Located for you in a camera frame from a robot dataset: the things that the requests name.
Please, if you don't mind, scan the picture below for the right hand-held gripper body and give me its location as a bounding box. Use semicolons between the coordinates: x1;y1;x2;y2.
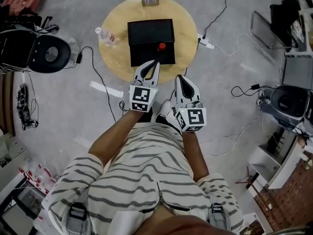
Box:
172;100;207;133

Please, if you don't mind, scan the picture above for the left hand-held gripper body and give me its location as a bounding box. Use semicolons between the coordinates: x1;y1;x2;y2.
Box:
128;78;159;113

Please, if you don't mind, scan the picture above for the red-capped small bottle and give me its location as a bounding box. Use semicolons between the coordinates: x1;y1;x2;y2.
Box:
157;42;167;61

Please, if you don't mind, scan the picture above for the black box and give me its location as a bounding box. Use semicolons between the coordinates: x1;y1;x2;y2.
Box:
127;18;177;68

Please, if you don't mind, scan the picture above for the person's right forearm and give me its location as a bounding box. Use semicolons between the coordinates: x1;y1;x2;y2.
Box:
181;130;210;182

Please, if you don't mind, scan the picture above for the person's left forearm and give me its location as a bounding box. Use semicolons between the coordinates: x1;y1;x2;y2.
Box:
88;108;148;174

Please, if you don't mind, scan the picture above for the person's white shoe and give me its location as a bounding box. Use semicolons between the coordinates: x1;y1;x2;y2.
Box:
156;100;177;122

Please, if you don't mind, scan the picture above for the white flat strip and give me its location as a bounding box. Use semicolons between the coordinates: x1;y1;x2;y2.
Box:
89;80;124;98

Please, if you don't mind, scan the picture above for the clear water bottle red label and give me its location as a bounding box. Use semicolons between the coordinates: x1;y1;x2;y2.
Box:
95;26;117;47

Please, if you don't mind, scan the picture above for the white power strip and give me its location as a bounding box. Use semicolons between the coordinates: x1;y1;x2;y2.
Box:
196;33;216;50

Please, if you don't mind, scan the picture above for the white striped garment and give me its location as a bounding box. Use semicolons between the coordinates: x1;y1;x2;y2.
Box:
47;122;245;235

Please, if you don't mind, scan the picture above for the white cabinet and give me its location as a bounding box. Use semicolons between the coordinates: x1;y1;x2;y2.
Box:
246;130;307;191

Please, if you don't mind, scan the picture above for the black office chair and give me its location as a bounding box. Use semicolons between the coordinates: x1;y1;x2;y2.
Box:
0;29;72;74

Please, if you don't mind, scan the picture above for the black cantilever chair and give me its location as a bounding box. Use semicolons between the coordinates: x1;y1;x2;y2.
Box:
250;0;309;51

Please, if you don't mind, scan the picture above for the black harness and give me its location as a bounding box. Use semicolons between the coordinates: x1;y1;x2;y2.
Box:
15;83;39;131

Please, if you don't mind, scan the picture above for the pack of red-labelled bottles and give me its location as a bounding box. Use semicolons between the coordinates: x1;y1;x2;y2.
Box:
19;162;60;196

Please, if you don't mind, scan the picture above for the black cable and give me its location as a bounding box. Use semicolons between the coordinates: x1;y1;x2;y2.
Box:
202;0;228;38
230;85;253;98
80;46;117;123

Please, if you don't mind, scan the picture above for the white cable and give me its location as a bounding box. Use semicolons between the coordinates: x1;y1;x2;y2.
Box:
212;33;253;58
200;113;263;157

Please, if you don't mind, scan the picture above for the grey shoulder strap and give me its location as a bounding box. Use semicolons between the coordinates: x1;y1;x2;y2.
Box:
67;201;89;235
209;201;231;233

